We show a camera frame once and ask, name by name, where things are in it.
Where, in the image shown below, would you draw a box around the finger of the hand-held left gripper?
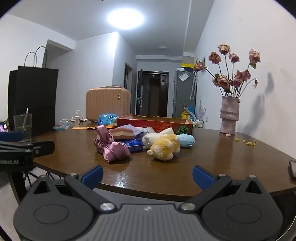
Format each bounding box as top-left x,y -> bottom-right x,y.
0,140 -> 55,157

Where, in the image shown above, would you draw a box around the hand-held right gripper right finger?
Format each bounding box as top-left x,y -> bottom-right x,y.
179,165 -> 266,212

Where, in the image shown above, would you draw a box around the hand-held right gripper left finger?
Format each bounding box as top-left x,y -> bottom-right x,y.
30,165 -> 117,213

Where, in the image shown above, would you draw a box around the pink satin pouch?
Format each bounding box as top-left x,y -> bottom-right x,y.
93,125 -> 131,164

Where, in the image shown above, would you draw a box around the purple knitted cloth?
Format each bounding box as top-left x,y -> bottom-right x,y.
116,124 -> 149,141

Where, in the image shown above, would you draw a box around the white plush toy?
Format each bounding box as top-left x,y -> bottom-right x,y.
142,133 -> 160,150

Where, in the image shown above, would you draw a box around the red cardboard box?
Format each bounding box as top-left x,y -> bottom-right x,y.
116,114 -> 193,135

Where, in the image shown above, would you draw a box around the black tripod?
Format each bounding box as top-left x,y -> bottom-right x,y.
23,167 -> 61,187

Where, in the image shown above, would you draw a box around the clear drinking glass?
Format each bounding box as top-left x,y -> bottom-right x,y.
13,113 -> 32,142

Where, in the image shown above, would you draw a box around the dark blue case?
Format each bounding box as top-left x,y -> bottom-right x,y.
0,130 -> 24,142

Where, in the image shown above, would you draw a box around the wet wipes packet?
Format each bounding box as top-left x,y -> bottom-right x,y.
53,122 -> 71,130

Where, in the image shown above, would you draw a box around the metal spoon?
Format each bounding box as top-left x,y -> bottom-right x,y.
22,107 -> 29,131

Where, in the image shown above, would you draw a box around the light blue plush toy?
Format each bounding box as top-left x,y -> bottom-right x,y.
179,133 -> 196,148

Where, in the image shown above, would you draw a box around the yellow plush sheep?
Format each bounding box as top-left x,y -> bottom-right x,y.
147,134 -> 181,161

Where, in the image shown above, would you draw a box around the black paper bag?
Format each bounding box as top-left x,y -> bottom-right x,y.
8,46 -> 59,138

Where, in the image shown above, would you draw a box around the blue tissue pack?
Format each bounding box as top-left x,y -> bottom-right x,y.
121,139 -> 144,153

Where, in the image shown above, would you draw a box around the scattered yellow crumbs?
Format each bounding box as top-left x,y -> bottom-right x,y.
234,138 -> 257,146

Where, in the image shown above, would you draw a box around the blue printed packet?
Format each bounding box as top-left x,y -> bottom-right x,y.
97,113 -> 119,127

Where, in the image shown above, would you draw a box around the cluttered storage rack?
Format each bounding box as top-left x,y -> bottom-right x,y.
180,100 -> 206,128

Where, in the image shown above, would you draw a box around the pink ceramic vase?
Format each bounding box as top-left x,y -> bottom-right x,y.
219,96 -> 241,135

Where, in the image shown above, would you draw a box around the pink ribbed suitcase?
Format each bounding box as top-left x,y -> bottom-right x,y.
86,86 -> 130,122

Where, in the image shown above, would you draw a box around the grey refrigerator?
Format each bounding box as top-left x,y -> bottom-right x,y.
173,69 -> 197,119

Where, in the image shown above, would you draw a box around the black smartphone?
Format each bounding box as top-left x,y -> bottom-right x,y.
289,160 -> 296,181

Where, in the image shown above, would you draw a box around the dark entrance door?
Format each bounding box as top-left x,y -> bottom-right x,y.
137,70 -> 169,118

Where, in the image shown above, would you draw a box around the white charger cable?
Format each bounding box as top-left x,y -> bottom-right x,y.
60,117 -> 88,123

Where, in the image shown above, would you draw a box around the orange cloth strap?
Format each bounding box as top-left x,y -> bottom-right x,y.
71,124 -> 115,130

